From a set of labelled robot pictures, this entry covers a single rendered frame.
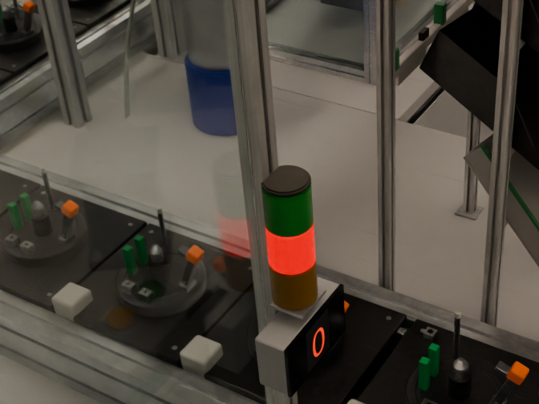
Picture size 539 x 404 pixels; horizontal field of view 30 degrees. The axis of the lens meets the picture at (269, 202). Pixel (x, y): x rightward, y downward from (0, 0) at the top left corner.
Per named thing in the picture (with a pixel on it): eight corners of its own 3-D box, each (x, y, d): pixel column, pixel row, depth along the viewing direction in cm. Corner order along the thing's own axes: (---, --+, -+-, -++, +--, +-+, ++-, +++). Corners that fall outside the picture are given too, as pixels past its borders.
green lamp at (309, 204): (322, 216, 103) (320, 177, 101) (297, 243, 100) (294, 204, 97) (281, 203, 106) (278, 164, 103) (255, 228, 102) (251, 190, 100)
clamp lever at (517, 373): (507, 401, 129) (530, 368, 124) (500, 411, 128) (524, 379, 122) (482, 385, 130) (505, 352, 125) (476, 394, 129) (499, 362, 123)
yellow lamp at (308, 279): (326, 288, 109) (324, 254, 106) (302, 317, 106) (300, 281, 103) (287, 275, 112) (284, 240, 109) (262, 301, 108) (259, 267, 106)
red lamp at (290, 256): (324, 253, 106) (322, 216, 103) (300, 280, 103) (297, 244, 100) (284, 240, 109) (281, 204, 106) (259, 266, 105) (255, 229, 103)
